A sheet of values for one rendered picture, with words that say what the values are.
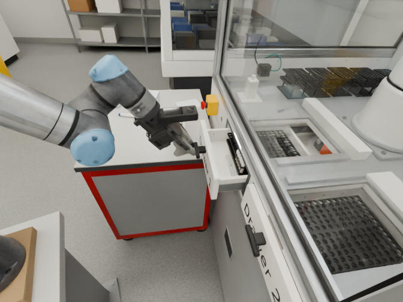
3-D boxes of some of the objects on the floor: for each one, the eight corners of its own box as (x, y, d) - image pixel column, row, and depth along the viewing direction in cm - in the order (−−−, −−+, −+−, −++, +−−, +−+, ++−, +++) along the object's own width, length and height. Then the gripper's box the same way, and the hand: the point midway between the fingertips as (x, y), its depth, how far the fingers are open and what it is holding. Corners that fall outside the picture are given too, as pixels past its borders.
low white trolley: (117, 247, 132) (72, 167, 80) (128, 173, 177) (104, 91, 125) (207, 236, 140) (219, 157, 88) (196, 168, 185) (200, 88, 132)
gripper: (134, 108, 62) (177, 148, 75) (131, 131, 54) (180, 171, 67) (157, 92, 59) (197, 137, 73) (156, 114, 51) (202, 159, 65)
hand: (194, 147), depth 69 cm, fingers closed on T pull, 3 cm apart
